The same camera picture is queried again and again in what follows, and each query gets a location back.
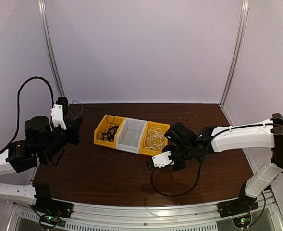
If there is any purple cable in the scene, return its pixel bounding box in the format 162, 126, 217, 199
68, 100, 90, 121

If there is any yellow bin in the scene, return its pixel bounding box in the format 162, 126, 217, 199
93, 114, 125, 149
139, 121, 170, 156

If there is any white cable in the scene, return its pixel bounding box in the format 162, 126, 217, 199
143, 128, 168, 151

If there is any thick black cable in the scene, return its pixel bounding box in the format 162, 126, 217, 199
97, 126, 119, 142

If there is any white bin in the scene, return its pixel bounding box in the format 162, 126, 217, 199
116, 117, 147, 154

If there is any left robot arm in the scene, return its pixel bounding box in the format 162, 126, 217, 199
0, 115, 83, 214

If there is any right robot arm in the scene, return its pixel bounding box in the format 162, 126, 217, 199
162, 113, 283, 213

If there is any right circuit board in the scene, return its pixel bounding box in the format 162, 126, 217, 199
233, 217, 251, 228

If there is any circuit board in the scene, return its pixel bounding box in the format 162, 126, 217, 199
39, 214, 61, 227
233, 217, 251, 228

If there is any left circuit board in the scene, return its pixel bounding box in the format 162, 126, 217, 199
39, 214, 61, 227

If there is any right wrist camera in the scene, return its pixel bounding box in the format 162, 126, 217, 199
147, 151, 174, 169

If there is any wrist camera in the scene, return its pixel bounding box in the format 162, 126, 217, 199
50, 97, 68, 130
147, 151, 174, 169

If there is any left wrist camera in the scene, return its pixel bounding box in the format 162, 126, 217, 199
50, 97, 68, 130

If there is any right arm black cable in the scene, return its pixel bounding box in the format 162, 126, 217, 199
150, 144, 207, 197

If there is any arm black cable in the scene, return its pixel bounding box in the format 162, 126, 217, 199
0, 76, 55, 159
150, 144, 207, 197

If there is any aluminium front rail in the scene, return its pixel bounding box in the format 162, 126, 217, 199
5, 192, 283, 231

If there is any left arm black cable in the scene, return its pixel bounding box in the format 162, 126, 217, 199
0, 76, 55, 159

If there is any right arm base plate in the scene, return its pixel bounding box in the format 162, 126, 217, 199
217, 199, 259, 218

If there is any left frame post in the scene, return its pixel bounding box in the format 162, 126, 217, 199
37, 0, 65, 97

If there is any frame post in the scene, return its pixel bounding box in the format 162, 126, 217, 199
220, 0, 249, 107
37, 0, 65, 97

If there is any right frame post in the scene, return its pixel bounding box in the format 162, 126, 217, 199
220, 0, 249, 107

